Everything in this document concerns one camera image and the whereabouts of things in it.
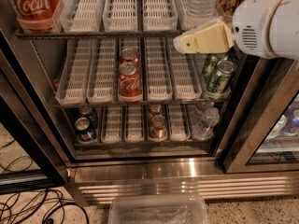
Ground front red Coca-Cola can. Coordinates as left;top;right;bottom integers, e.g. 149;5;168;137
118;63;142;102

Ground wire shelf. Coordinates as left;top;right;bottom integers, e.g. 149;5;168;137
14;29;182;40
53;98;228;108

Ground front small clear bottle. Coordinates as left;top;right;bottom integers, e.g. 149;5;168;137
195;107;220;140

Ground right closed glass fridge door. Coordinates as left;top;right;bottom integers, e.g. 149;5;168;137
223;59;299;173

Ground black cables on floor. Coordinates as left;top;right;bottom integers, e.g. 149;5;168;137
0;138;91;224

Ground front orange drink can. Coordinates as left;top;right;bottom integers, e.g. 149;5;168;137
149;115;166;139

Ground clear plastic water bottle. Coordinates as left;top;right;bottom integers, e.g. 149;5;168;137
186;0;217;28

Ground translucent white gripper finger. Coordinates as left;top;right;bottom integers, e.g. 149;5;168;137
173;19;223;51

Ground top wire shelf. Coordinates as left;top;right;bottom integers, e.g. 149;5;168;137
14;29;182;40

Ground blue can behind right door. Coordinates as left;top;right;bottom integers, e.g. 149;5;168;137
282;105;299;136

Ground rear red Coca-Cola can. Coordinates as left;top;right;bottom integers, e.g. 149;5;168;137
120;48;139;64

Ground clear plastic bin on floor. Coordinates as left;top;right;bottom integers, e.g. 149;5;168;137
108;194;210;224

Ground orange drink can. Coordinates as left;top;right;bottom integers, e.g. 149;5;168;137
149;115;166;139
148;104;163;119

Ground rear small clear bottle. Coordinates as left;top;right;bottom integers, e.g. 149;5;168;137
195;101;215;116

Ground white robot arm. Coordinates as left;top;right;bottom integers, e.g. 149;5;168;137
173;0;299;60

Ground small clear bottle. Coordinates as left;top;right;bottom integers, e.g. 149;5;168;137
195;101;215;116
195;107;220;140

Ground front blue Pepsi can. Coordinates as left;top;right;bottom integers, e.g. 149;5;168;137
75;118;96;142

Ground rear blue Pepsi can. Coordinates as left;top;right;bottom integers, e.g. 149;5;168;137
78;106;98;128

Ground blue pepsi can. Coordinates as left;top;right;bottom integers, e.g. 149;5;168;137
78;106;98;128
75;118;96;142

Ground open glass fridge door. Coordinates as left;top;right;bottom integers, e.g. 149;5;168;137
0;52;67;193

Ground green drink can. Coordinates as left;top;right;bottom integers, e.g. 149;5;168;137
202;53;228;82
207;61;235;93

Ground rear orange drink can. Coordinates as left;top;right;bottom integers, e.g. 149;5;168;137
148;104;163;119

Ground rear green drink can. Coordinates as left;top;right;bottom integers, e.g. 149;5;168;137
202;53;228;82

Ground middle wire shelf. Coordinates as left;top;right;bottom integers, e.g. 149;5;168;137
53;98;228;108

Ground white can behind right door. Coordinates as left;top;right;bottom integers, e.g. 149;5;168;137
267;115;287;139

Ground large red Coca-Cola bottle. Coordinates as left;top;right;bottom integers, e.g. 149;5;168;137
12;0;62;33

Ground front green drink can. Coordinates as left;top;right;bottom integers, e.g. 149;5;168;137
207;61;235;93

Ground red coca-cola can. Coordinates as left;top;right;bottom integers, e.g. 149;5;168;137
120;48;139;64
118;63;142;102

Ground stainless steel fridge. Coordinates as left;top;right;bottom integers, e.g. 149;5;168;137
0;0;299;205

